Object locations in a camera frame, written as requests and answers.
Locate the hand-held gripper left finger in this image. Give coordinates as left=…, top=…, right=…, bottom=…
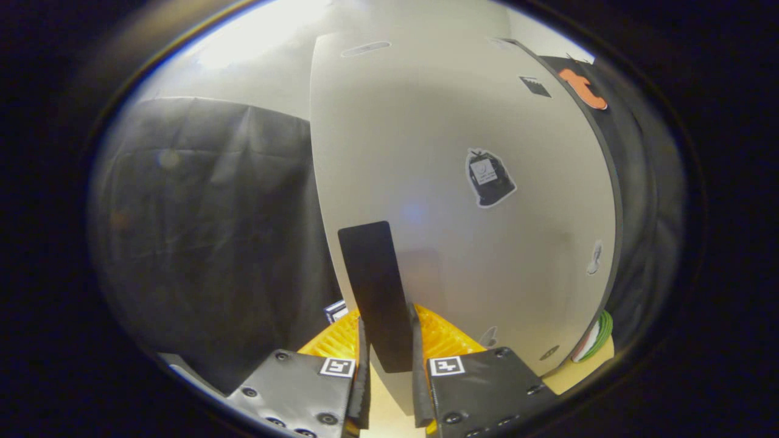
left=225, top=315, right=372, bottom=438

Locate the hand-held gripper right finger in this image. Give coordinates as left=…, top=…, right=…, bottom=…
left=409, top=303, right=559, bottom=438

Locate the black door handle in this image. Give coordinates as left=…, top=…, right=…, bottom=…
left=338, top=221, right=415, bottom=374

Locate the grey shoe cabinet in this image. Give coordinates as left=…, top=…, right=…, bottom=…
left=309, top=27, right=625, bottom=417

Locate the white shoe cabinet door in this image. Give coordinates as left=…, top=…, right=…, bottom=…
left=309, top=30, right=618, bottom=417

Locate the watermelon print toy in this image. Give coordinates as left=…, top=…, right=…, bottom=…
left=571, top=310, right=615, bottom=364

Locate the black backdrop cloth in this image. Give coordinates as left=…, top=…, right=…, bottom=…
left=91, top=54, right=686, bottom=390

